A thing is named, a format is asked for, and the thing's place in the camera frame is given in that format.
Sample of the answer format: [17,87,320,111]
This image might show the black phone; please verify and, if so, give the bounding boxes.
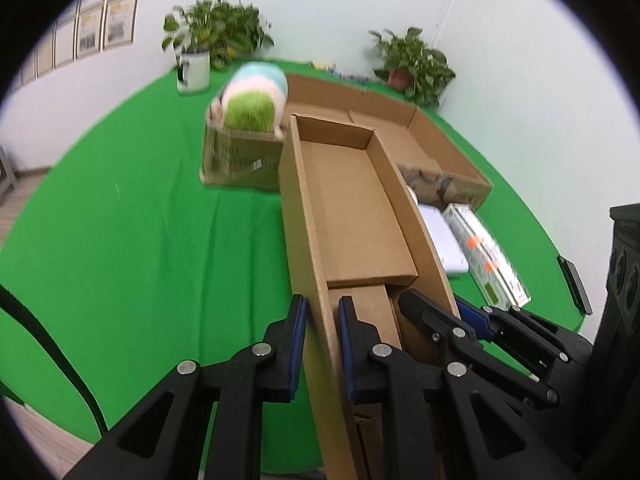
[556,255,593,317]

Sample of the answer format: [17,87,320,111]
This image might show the pastel striped plush toy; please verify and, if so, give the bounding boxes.
[209,62,289,136]

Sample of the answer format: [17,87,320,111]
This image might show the green tablecloth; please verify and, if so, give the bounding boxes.
[0,57,583,476]

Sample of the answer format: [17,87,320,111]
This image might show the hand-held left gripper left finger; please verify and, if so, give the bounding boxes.
[62,294,308,480]

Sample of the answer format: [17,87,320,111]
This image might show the row of framed wall notices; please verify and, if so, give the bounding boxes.
[10,0,144,93]

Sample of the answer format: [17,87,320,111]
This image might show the large printed cardboard box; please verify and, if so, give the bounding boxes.
[200,74,493,211]

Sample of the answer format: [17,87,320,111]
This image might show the white medicine box orange stickers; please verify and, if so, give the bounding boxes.
[442,203,531,311]

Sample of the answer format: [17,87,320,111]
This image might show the grey furniture piece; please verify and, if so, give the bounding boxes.
[0,146,20,206]

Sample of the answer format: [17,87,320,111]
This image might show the potted plant brown pot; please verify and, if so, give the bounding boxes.
[369,26,457,111]

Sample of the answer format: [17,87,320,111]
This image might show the row of small colourful items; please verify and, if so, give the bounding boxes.
[311,61,373,82]

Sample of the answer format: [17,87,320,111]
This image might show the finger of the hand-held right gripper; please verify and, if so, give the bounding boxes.
[456,296,577,387]
[397,289,559,412]

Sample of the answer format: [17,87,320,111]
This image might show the black cable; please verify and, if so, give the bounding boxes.
[0,284,110,443]

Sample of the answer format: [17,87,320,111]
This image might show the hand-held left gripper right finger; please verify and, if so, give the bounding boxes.
[337,296,576,480]

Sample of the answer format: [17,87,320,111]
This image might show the long narrow cardboard box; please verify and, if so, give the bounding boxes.
[277,112,461,480]

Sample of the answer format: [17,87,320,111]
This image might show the potted plant white pot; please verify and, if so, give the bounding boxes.
[162,0,275,97]

